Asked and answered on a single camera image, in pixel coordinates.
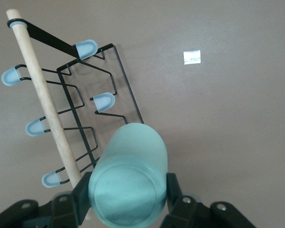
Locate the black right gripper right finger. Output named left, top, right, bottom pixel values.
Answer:
left=161, top=173, right=212, bottom=228

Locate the brown table cover sheet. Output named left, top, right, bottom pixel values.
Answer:
left=0, top=0, right=285, bottom=228

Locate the teal plastic cup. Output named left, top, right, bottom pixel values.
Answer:
left=87, top=123, right=169, bottom=228

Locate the black wire cup holder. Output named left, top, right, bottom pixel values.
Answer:
left=1, top=9, right=145, bottom=220

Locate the small clear tape patch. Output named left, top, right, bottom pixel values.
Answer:
left=183, top=49, right=202, bottom=65

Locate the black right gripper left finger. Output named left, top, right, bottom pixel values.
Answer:
left=51, top=172, right=92, bottom=228

